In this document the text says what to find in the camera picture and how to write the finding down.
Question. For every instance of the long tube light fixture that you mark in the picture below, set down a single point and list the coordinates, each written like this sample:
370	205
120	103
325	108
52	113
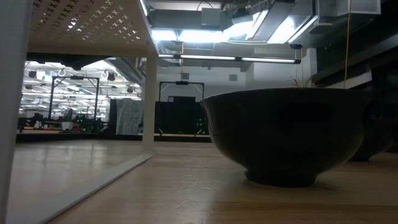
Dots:
205	57

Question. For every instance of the black partition panel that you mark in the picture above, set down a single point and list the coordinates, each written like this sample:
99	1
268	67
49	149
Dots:
180	112

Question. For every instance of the black background rig frame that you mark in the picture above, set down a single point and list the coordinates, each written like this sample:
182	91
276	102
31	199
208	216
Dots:
182	82
97	99

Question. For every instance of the grey cloth cover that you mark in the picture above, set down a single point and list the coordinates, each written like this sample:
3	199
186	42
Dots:
130	112

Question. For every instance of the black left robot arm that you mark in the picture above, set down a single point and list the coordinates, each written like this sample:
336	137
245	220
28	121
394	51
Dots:
71	60

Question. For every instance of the green plant in white pot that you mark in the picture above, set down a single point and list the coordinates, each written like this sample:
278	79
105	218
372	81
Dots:
303	84

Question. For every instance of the white perforated metal shelf riser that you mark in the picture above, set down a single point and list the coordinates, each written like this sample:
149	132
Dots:
93	31

